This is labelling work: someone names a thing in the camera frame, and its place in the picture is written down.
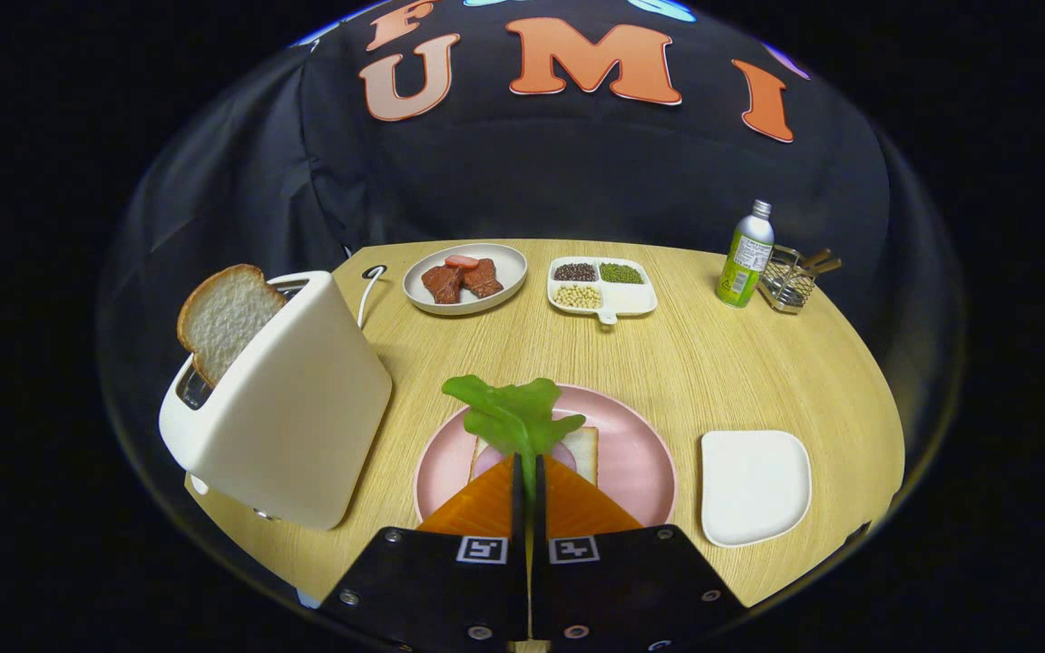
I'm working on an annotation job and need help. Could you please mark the white bread slice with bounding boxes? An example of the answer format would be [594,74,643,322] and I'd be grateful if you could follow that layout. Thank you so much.
[470,426,600,486]

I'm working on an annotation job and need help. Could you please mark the grey round plate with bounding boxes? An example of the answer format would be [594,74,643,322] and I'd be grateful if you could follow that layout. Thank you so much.
[403,243,529,317]

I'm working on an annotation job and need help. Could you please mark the white divided tray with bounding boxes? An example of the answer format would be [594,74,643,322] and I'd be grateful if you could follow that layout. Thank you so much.
[547,257,659,326]

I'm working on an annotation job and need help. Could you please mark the brown meat piece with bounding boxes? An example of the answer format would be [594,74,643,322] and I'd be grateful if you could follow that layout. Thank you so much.
[421,264,464,305]
[461,258,504,299]

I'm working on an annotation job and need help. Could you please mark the white square plate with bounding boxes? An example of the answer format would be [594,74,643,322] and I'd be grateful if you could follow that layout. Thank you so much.
[700,429,814,549]

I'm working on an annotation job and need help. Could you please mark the toasted bread slice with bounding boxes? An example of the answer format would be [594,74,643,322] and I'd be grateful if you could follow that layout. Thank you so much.
[177,264,288,389]

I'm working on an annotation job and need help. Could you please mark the green label bottle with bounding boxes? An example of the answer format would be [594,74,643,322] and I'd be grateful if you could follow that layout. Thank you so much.
[716,200,776,309]

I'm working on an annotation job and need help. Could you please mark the white toaster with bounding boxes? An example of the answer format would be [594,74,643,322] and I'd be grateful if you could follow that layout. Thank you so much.
[158,270,394,531]

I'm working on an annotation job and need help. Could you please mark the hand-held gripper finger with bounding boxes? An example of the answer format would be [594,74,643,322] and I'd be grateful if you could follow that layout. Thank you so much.
[530,452,750,649]
[317,452,531,647]

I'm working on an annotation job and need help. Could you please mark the pink ham slice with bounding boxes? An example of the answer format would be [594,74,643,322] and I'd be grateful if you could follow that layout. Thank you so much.
[473,440,580,482]

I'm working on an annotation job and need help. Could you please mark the metal wire basket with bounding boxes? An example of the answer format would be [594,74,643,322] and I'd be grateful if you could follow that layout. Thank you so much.
[757,243,818,316]

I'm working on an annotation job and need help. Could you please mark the white toaster cable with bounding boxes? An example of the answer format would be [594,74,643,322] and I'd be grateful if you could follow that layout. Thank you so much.
[356,268,387,329]

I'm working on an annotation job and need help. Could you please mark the green lettuce leaf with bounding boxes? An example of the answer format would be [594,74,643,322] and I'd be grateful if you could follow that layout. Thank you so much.
[442,375,587,509]

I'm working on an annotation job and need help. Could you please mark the pink round plate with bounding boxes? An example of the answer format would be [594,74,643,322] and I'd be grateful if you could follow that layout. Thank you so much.
[413,384,679,531]

